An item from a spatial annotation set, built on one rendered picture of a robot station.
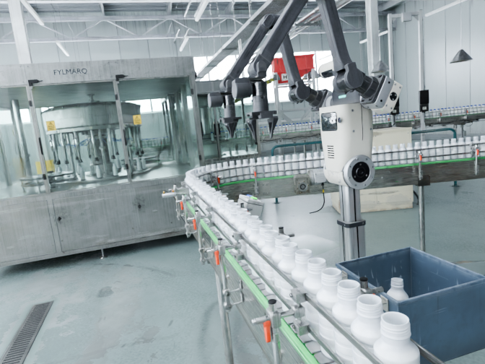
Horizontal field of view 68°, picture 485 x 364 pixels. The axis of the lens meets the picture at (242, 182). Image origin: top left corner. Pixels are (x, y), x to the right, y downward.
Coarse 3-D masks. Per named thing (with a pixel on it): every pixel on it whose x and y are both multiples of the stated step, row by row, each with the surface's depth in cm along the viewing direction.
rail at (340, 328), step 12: (228, 240) 133; (252, 264) 106; (312, 300) 68; (324, 312) 63; (336, 324) 60; (348, 336) 56; (324, 348) 66; (360, 348) 53; (420, 348) 51; (336, 360) 62; (372, 360) 51; (432, 360) 49
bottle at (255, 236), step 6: (252, 222) 108; (258, 222) 108; (252, 228) 106; (258, 228) 105; (252, 234) 106; (258, 234) 105; (252, 240) 105; (252, 252) 106; (252, 258) 107; (258, 264) 106; (252, 270) 108; (258, 270) 106; (258, 276) 107
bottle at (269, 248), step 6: (270, 234) 94; (276, 234) 95; (270, 240) 94; (264, 246) 96; (270, 246) 94; (264, 252) 94; (270, 252) 94; (270, 258) 94; (264, 264) 96; (264, 270) 96; (270, 270) 94; (264, 276) 97; (270, 276) 95; (270, 282) 95
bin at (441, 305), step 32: (384, 256) 130; (416, 256) 130; (384, 288) 131; (416, 288) 132; (448, 288) 100; (480, 288) 103; (416, 320) 98; (448, 320) 101; (480, 320) 105; (448, 352) 103
